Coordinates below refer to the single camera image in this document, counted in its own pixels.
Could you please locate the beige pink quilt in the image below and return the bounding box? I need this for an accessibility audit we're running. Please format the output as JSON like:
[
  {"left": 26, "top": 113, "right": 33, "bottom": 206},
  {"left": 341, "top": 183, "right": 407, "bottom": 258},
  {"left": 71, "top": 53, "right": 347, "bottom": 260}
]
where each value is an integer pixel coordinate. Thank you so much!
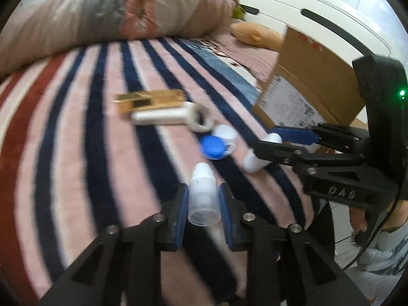
[{"left": 0, "top": 0, "right": 239, "bottom": 76}]

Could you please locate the small white bottle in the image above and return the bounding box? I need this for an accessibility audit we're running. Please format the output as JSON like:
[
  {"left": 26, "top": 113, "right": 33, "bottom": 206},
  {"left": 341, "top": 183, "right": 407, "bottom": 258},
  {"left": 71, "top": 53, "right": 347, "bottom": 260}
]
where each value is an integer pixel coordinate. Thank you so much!
[{"left": 241, "top": 133, "right": 284, "bottom": 174}]

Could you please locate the white cabinet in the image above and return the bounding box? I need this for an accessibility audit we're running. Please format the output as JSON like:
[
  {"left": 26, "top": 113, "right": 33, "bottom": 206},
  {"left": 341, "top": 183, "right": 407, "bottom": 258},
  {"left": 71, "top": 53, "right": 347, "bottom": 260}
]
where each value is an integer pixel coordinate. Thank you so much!
[{"left": 227, "top": 0, "right": 394, "bottom": 58}]

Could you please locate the gold cardboard box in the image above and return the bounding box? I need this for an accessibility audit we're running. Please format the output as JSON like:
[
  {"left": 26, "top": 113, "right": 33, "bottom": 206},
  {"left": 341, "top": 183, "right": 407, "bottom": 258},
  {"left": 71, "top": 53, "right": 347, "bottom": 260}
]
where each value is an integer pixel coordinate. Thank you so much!
[{"left": 113, "top": 90, "right": 187, "bottom": 114}]

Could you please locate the striped pink blanket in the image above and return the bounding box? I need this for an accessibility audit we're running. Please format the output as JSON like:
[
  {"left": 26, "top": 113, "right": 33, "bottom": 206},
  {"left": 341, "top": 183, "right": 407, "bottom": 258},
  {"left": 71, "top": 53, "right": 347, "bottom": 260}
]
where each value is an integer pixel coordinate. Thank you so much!
[{"left": 0, "top": 37, "right": 319, "bottom": 306}]

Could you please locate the person's right forearm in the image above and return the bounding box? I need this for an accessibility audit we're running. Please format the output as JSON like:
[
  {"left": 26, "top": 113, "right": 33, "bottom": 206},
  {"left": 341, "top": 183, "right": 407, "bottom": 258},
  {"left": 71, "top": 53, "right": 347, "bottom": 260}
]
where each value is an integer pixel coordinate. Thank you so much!
[{"left": 346, "top": 198, "right": 408, "bottom": 276}]

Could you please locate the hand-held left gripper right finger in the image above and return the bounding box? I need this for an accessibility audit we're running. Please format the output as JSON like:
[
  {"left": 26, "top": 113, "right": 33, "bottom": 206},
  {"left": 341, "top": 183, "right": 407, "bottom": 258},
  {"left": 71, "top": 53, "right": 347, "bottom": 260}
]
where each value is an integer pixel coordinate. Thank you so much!
[{"left": 217, "top": 183, "right": 366, "bottom": 306}]

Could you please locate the white tube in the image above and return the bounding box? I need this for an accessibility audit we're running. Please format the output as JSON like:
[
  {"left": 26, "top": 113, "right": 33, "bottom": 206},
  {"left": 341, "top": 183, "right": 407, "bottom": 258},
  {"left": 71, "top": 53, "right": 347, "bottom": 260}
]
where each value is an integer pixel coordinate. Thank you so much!
[{"left": 131, "top": 108, "right": 190, "bottom": 126}]

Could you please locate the white tape roll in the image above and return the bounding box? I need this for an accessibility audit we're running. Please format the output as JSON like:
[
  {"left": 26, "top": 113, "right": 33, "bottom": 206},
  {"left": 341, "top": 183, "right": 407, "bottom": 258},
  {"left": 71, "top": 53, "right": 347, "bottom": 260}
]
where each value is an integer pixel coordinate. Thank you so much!
[{"left": 185, "top": 102, "right": 214, "bottom": 133}]

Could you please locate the white round cap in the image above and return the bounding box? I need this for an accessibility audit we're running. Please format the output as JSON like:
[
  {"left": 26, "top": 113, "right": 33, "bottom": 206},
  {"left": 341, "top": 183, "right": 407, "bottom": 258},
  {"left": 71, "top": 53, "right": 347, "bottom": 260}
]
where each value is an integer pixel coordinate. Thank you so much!
[{"left": 212, "top": 124, "right": 237, "bottom": 154}]

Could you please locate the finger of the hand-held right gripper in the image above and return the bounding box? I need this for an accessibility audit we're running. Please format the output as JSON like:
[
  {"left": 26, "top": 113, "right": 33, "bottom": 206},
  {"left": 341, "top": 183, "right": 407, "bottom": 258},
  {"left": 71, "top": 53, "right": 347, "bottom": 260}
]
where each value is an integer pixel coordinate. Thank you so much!
[
  {"left": 251, "top": 139, "right": 365, "bottom": 174},
  {"left": 273, "top": 123, "right": 370, "bottom": 154}
]

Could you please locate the tan plush toy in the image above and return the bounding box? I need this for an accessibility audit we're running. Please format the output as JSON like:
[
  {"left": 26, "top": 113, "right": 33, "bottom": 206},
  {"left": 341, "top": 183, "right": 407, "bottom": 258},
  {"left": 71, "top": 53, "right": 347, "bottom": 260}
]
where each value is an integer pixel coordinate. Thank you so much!
[{"left": 230, "top": 21, "right": 285, "bottom": 51}]

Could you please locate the translucent white plastic bottle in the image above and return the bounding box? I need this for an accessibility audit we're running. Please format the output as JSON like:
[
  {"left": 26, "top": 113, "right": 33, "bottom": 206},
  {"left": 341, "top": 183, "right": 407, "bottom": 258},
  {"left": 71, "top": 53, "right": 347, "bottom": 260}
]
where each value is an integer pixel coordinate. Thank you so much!
[{"left": 187, "top": 162, "right": 222, "bottom": 227}]

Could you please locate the person's right hand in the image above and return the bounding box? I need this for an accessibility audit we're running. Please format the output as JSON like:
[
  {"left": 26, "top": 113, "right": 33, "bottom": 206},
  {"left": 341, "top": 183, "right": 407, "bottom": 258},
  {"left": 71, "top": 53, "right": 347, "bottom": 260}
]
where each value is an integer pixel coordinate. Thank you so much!
[{"left": 349, "top": 207, "right": 372, "bottom": 234}]

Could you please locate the brown cardboard box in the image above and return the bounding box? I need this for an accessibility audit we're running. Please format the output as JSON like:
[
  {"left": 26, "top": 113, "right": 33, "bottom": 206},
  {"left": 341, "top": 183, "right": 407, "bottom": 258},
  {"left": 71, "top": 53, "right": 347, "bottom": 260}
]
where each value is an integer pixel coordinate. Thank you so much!
[{"left": 252, "top": 25, "right": 377, "bottom": 154}]

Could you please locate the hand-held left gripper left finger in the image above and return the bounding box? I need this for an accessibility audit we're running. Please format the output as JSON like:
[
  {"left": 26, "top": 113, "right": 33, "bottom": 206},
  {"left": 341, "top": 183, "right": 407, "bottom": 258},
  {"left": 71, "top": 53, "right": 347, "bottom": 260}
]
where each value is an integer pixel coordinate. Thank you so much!
[{"left": 37, "top": 183, "right": 190, "bottom": 306}]

